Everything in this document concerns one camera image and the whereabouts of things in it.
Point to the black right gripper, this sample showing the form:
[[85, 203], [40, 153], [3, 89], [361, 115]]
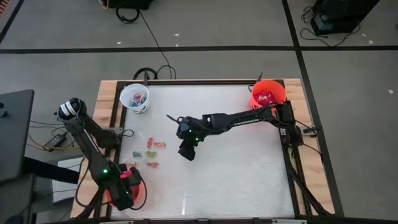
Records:
[[192, 132]]

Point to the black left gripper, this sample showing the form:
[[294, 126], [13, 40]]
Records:
[[122, 196]]

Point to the pink lollipop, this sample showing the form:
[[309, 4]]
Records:
[[136, 96]]

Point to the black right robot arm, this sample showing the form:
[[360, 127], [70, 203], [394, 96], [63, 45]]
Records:
[[242, 118]]

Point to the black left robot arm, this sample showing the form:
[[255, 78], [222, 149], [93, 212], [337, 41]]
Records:
[[93, 157]]

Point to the orange pumpkin face bucket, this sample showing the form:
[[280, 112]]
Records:
[[280, 90], [140, 194]]

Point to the orange gummy in clear wrapper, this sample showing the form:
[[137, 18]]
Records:
[[152, 164], [130, 164], [160, 144]]

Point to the green gummy in clear wrapper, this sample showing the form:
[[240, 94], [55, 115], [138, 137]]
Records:
[[150, 154]]

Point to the red gummy in clear wrapper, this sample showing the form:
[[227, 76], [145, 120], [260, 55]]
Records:
[[150, 142]]

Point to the teal gummy in clear wrapper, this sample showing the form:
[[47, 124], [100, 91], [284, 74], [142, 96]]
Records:
[[136, 154]]

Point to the black floor beam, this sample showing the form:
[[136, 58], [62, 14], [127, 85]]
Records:
[[49, 170]]

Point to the black power adapter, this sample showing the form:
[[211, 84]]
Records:
[[56, 140]]

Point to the dark grey side desk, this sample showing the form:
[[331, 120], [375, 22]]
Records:
[[15, 133]]

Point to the black floor equipment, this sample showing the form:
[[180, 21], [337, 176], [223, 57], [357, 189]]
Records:
[[130, 3]]

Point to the black equipment case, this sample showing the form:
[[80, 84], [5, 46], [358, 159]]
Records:
[[342, 12]]

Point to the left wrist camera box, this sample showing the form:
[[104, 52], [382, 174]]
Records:
[[130, 178]]

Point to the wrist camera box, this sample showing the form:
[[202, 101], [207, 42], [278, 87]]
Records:
[[130, 178], [184, 127]]

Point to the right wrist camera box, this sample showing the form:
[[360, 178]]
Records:
[[184, 127]]

